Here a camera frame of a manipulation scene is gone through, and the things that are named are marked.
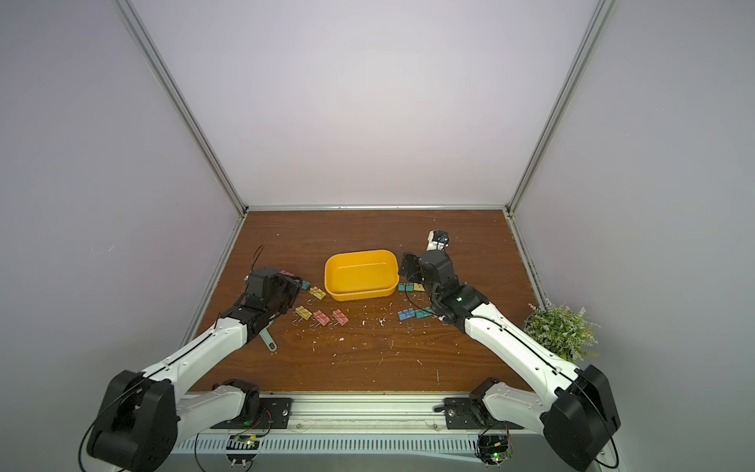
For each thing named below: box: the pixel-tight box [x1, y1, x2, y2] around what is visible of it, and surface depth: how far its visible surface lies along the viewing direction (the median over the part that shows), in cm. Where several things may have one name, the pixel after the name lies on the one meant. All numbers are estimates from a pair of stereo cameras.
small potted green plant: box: [523, 298, 601, 363], surface depth 71 cm
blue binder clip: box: [397, 307, 415, 322], surface depth 91 cm
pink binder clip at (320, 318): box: [312, 309, 331, 328], surface depth 90 cm
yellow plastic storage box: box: [324, 249, 401, 302], surface depth 100 cm
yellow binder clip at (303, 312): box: [294, 304, 313, 321], surface depth 92 cm
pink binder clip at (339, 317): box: [328, 308, 349, 330], surface depth 90 cm
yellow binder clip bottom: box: [306, 286, 327, 305], surface depth 96 cm
